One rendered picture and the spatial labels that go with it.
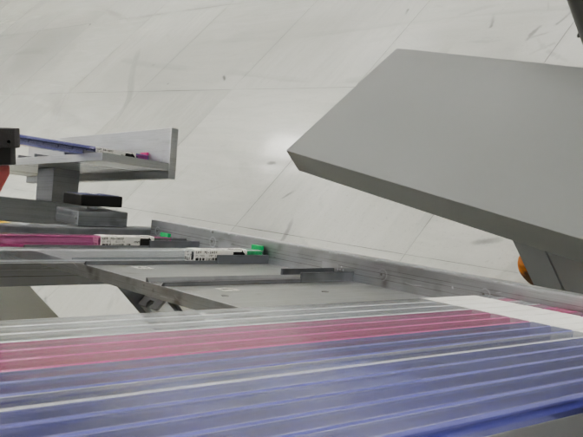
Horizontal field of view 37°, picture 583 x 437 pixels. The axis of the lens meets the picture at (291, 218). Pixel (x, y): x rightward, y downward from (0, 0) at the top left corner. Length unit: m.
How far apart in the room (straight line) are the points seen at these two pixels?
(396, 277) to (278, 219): 1.57
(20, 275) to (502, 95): 0.60
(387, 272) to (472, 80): 0.49
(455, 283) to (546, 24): 1.86
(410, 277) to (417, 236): 1.25
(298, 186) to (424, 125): 1.25
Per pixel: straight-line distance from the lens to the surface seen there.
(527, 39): 2.45
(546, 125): 1.01
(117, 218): 0.95
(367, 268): 0.72
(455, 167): 1.01
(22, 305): 1.14
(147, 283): 0.63
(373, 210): 2.08
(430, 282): 0.68
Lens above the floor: 1.16
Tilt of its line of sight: 31 degrees down
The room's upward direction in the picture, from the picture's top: 33 degrees counter-clockwise
